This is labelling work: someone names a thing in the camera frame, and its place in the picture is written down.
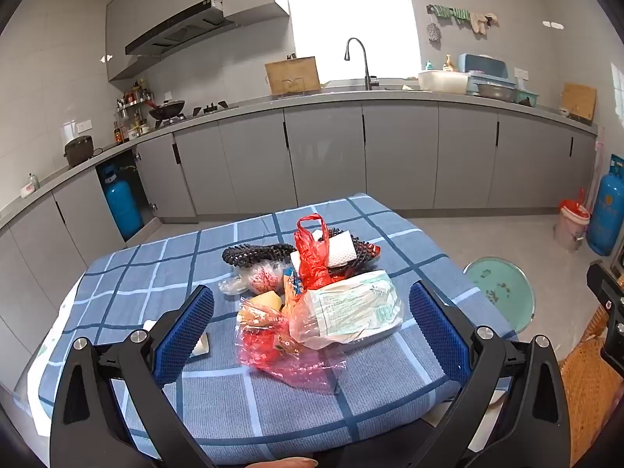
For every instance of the metal bowl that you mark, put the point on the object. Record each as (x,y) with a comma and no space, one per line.
(492,91)

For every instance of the beige hanging gloves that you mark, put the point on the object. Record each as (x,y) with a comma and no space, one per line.
(482,22)

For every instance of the bright window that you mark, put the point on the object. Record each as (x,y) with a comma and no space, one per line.
(351,19)

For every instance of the black range hood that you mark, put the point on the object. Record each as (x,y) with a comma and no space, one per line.
(180,29)

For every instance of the small wooden cutting board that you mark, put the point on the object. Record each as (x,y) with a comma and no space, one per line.
(579,101)

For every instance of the white wall socket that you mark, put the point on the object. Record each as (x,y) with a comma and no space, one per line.
(75,129)

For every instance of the blue gas cylinder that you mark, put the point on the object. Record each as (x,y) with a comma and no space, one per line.
(122,204)
(607,209)

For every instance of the soap pump bottle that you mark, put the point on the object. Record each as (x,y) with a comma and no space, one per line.
(448,63)

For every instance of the pink bucket with red bag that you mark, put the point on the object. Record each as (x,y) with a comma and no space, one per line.
(570,226)

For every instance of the dark rice cooker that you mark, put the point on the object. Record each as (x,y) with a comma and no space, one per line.
(78,152)

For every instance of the curved kitchen faucet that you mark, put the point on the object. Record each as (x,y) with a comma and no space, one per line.
(366,70)

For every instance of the green striped hanging towel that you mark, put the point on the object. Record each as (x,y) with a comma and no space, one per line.
(451,12)

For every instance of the large wooden cutting board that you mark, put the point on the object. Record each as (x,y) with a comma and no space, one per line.
(292,75)

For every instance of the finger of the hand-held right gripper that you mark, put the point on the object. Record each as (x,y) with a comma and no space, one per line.
(613,312)

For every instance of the white foam block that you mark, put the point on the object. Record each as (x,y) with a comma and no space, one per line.
(341,248)

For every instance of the white wall switch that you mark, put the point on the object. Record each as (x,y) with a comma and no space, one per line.
(521,74)

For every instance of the person's left hand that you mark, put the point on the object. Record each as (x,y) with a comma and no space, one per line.
(285,463)

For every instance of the white and green packet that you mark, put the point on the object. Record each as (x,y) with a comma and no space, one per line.
(351,312)

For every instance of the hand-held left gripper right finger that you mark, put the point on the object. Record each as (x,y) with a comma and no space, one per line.
(436,331)

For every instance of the white plastic basin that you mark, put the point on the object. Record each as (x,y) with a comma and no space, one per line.
(441,81)

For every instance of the yellow and green sponge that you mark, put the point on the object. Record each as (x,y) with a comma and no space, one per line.
(265,301)

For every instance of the clear bag with red print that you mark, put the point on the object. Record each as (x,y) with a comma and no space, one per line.
(261,277)

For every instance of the red clear plastic wrapper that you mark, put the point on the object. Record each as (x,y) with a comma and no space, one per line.
(273,351)

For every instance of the blue plaid tablecloth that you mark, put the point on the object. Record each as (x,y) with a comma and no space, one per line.
(146,273)

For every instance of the wicker chair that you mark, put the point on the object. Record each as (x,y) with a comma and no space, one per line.
(590,399)

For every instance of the black wok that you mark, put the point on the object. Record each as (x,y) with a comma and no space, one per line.
(168,108)

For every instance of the grey lower kitchen cabinets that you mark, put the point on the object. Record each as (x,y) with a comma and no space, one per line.
(390,156)

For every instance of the orange snack wrapper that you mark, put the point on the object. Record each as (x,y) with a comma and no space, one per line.
(291,292)

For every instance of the spice rack with bottles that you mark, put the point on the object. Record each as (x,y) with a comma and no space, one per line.
(134,112)

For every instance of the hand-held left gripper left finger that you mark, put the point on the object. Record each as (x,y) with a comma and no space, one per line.
(187,331)

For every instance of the red plastic bag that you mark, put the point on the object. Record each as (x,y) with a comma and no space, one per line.
(312,258)

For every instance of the blue dish rack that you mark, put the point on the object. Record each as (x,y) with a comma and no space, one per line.
(482,66)

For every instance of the green plastic basket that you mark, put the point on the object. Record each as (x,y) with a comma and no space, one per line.
(526,98)

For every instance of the long black mesh net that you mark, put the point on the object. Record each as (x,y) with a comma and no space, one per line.
(253,255)

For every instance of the wide black mesh net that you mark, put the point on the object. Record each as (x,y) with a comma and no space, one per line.
(363,251)

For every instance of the gas stove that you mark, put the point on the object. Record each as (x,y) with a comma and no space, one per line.
(209,108)

